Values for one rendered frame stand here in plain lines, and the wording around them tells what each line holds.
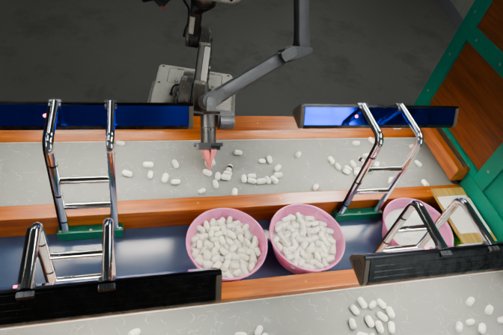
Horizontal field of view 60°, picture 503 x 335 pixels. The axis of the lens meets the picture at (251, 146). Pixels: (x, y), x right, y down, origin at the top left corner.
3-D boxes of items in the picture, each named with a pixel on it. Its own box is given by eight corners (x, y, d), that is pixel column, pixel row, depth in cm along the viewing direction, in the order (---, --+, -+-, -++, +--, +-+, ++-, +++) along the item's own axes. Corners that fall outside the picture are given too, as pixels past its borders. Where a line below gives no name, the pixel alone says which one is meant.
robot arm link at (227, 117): (200, 97, 166) (206, 96, 158) (228, 99, 170) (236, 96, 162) (200, 128, 166) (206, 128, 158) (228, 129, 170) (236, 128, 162)
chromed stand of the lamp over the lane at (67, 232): (63, 194, 153) (45, 96, 121) (123, 191, 158) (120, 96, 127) (58, 241, 140) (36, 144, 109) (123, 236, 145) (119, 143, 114)
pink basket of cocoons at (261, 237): (180, 226, 153) (182, 209, 146) (253, 220, 160) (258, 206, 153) (188, 297, 135) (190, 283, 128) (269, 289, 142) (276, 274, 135)
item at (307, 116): (291, 113, 150) (296, 96, 145) (444, 114, 167) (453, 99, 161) (297, 128, 144) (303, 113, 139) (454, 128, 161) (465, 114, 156)
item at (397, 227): (352, 272, 152) (408, 193, 121) (402, 267, 158) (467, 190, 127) (373, 326, 140) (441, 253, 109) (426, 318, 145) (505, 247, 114)
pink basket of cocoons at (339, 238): (249, 235, 155) (254, 219, 149) (306, 209, 168) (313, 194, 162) (293, 297, 141) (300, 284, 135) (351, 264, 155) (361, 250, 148)
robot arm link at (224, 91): (281, 48, 179) (293, 42, 169) (287, 60, 180) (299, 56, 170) (194, 99, 165) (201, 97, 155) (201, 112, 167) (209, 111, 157)
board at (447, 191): (429, 190, 175) (430, 188, 175) (460, 188, 180) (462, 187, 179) (473, 263, 154) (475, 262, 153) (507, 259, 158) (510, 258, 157)
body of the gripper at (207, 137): (224, 147, 160) (223, 127, 160) (196, 147, 157) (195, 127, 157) (220, 148, 166) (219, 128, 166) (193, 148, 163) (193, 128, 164)
